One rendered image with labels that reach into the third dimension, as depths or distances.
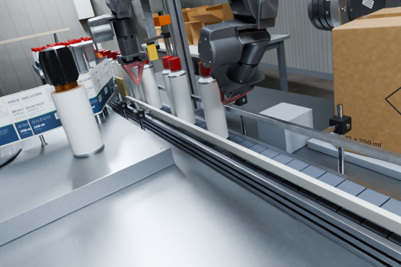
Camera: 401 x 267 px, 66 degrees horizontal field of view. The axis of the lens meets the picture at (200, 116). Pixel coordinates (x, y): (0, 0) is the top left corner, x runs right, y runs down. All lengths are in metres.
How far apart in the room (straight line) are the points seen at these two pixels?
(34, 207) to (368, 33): 0.75
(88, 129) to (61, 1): 4.70
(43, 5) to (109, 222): 4.98
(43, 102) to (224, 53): 0.70
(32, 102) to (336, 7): 0.91
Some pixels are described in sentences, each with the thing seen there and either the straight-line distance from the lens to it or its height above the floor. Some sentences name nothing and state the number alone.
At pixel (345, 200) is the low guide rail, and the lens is 0.52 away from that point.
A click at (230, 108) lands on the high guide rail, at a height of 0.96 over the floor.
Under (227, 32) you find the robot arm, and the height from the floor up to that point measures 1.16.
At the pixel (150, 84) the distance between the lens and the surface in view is 1.10.
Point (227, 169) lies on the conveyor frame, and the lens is 0.72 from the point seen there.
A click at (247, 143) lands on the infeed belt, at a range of 0.75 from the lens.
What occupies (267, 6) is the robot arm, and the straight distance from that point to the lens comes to 0.54.
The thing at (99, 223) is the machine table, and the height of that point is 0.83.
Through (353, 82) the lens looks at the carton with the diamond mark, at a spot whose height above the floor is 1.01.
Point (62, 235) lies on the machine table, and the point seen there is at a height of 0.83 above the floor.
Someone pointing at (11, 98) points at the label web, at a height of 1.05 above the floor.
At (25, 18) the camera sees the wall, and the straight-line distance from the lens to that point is 5.51.
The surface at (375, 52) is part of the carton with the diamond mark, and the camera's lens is 0.66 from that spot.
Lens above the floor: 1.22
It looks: 21 degrees down
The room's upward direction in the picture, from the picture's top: 11 degrees counter-clockwise
